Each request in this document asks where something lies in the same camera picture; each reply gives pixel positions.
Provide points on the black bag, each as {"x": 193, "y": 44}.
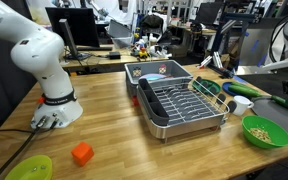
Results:
{"x": 152, "y": 21}

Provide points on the white black headset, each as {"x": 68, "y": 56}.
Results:
{"x": 160, "y": 51}

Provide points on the wooden side desk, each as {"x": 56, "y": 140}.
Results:
{"x": 97, "y": 61}

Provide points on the grey round tray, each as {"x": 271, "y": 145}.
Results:
{"x": 274, "y": 115}

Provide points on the black aluminium camera stand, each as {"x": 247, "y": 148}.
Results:
{"x": 220, "y": 40}

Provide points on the bright green bowl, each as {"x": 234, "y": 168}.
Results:
{"x": 250, "y": 121}

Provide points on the clear container grey lid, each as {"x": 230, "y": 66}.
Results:
{"x": 119, "y": 33}

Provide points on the peanut pile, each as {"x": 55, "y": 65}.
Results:
{"x": 260, "y": 135}

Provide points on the yellow-green small bowl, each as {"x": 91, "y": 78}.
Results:
{"x": 29, "y": 168}

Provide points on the white mug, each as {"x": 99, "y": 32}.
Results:
{"x": 240, "y": 105}

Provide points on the grey plastic bin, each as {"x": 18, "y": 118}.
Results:
{"x": 179, "y": 71}

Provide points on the black computer monitor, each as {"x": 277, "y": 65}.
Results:
{"x": 84, "y": 26}

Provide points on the orange cube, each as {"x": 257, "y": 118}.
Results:
{"x": 82, "y": 154}

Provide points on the small black box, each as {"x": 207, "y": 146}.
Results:
{"x": 114, "y": 55}

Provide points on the dark green cucumber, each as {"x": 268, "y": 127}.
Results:
{"x": 280, "y": 101}

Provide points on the dark background monitor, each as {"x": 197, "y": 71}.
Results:
{"x": 209, "y": 13}

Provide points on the checkered small cube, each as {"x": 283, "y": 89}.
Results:
{"x": 163, "y": 69}
{"x": 136, "y": 72}

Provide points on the long green cucumber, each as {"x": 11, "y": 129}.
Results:
{"x": 242, "y": 84}
{"x": 245, "y": 91}

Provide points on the green plate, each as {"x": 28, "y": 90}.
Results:
{"x": 214, "y": 87}

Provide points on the light blue plate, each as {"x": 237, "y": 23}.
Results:
{"x": 152, "y": 77}

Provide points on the red plastic piece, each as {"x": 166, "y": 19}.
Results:
{"x": 135, "y": 101}

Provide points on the grey dish rack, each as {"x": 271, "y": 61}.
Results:
{"x": 150, "y": 103}

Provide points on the yellow toy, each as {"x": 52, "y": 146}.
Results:
{"x": 143, "y": 54}

